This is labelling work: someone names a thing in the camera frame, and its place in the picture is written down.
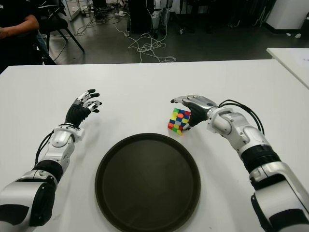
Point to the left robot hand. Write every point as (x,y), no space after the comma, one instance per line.
(76,114)

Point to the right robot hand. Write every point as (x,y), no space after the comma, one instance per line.
(199,108)

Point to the multicolour Rubik's cube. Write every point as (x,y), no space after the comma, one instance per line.
(177,122)

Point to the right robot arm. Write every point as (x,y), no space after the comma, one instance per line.
(229,125)

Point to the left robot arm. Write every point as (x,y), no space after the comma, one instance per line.
(21,191)

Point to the dark brown round plate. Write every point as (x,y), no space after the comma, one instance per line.
(147,186)

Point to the black folding chair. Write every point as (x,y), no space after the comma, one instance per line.
(56,23)

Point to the seated person in black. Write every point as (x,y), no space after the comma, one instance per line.
(14,36)

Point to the silver humanoid robot legs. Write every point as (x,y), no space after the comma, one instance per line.
(160,14)

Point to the white side table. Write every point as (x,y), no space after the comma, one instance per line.
(292,61)

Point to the white glass display cabinet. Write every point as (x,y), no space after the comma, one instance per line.
(71,9)

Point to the white cabinet with black base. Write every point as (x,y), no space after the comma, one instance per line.
(287,13)

